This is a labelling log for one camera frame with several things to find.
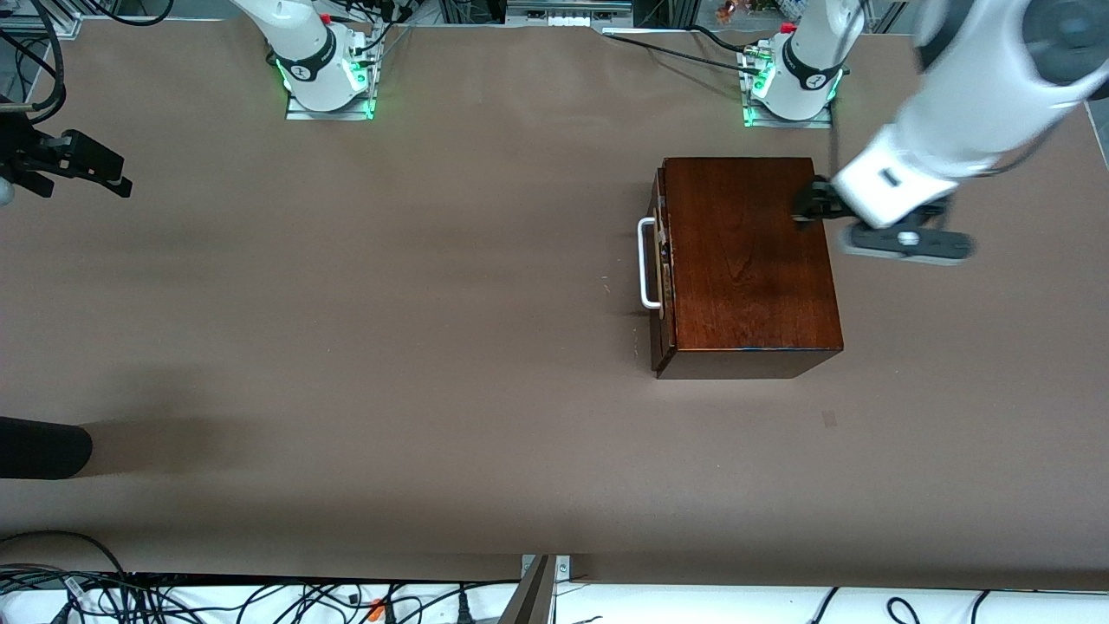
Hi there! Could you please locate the black cylindrical object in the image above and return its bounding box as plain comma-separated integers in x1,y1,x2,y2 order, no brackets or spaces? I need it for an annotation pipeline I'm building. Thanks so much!
0,416,94,480

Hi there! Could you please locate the dark wooden cabinet box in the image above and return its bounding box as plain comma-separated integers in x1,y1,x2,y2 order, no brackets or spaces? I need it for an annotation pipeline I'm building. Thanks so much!
650,156,844,380

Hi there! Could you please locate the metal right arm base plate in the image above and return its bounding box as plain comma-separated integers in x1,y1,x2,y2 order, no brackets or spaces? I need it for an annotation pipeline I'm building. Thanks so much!
286,91,375,120

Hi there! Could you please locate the aluminium frame profile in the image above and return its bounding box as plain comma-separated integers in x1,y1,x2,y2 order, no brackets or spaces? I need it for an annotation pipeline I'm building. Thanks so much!
0,0,83,40

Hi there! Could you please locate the wooden drawer with white handle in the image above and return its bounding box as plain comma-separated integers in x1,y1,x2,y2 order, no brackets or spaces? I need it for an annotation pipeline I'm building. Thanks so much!
639,169,678,375

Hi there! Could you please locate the black cable bundle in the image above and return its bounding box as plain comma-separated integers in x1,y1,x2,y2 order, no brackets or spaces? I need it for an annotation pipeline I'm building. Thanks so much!
0,563,521,624

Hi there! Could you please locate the black looping cable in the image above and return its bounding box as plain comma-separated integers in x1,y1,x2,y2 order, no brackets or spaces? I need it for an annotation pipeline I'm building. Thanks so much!
0,530,131,577

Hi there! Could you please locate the black cable on table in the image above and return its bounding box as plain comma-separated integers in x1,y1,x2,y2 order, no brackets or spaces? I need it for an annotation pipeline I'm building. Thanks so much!
602,26,755,75

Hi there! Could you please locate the white socket panel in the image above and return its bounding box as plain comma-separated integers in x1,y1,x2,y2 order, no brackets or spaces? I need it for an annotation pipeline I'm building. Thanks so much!
505,0,635,29

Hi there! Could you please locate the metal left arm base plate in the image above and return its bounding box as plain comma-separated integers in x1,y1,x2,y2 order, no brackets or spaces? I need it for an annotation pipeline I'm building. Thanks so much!
743,102,834,129

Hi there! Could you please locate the grey slanted beam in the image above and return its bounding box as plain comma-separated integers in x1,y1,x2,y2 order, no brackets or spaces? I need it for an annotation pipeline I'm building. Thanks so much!
501,555,557,624

